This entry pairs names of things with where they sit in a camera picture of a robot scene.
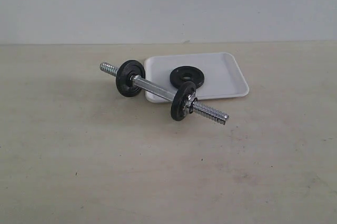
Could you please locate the black weight plate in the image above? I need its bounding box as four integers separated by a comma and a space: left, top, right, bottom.
170, 66, 205, 89
115, 60, 145, 97

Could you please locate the white plastic tray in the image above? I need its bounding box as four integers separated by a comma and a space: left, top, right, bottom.
144, 52, 249, 100

